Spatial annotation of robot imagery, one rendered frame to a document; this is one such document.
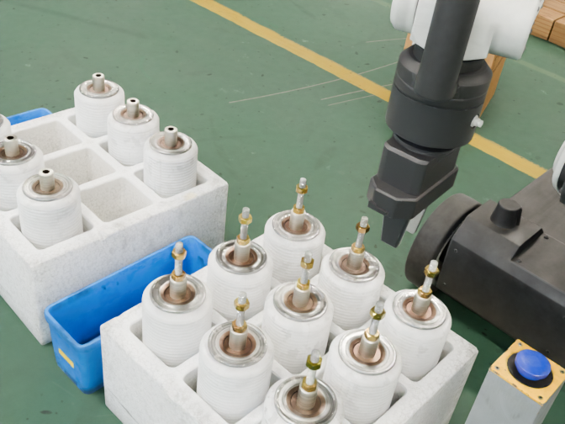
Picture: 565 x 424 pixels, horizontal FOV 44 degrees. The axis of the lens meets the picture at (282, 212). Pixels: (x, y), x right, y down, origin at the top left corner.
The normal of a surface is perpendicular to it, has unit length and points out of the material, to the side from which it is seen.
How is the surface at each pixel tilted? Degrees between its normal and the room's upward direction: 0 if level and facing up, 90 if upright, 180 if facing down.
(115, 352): 90
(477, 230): 46
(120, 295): 88
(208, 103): 0
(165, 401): 90
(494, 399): 90
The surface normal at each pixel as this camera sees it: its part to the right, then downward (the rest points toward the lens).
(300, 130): 0.11, -0.79
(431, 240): -0.48, -0.13
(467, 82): 0.28, -0.14
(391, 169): -0.63, 0.40
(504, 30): -0.36, 0.51
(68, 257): 0.68, 0.50
